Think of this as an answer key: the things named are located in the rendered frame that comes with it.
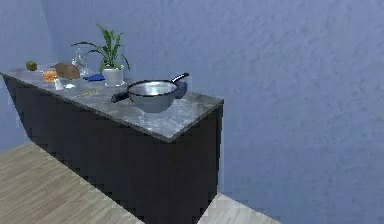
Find dark blue pan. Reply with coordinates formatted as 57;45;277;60
170;72;190;100

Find black cabinet with marble top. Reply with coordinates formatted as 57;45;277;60
0;65;225;224

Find green plant in white pot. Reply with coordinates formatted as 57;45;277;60
70;23;131;88

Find blue flat cloth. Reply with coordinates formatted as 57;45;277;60
82;73;106;83

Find thin yellow pencil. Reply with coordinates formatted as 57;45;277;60
77;88;101;98

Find clear glass bottle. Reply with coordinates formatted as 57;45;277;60
71;47;90;77

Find brown bread loaf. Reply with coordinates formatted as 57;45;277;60
54;61;81;80

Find orange round food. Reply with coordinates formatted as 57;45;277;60
42;70;58;83

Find steel pot with black handle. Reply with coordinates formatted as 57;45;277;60
110;79;182;114

